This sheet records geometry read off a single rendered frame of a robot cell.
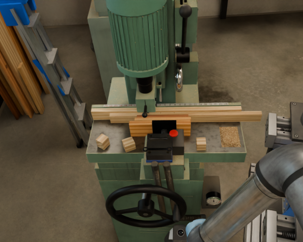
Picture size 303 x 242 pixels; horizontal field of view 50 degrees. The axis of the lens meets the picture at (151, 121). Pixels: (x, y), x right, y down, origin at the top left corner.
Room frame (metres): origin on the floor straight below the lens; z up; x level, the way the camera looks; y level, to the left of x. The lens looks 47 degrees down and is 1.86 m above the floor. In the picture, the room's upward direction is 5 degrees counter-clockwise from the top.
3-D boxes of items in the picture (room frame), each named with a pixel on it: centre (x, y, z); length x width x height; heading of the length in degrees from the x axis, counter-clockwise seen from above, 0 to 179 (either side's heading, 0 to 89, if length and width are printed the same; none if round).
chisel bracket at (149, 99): (0.92, 0.01, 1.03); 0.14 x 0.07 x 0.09; 174
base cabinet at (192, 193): (1.02, 0.00, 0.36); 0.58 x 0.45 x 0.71; 174
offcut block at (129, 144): (0.77, 0.09, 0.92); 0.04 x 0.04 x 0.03; 18
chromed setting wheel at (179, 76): (1.01, -0.13, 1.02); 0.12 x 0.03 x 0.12; 174
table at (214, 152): (0.79, -0.04, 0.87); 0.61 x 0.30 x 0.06; 84
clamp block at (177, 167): (0.70, -0.03, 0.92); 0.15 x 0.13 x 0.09; 84
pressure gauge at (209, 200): (0.66, -0.22, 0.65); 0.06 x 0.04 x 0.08; 84
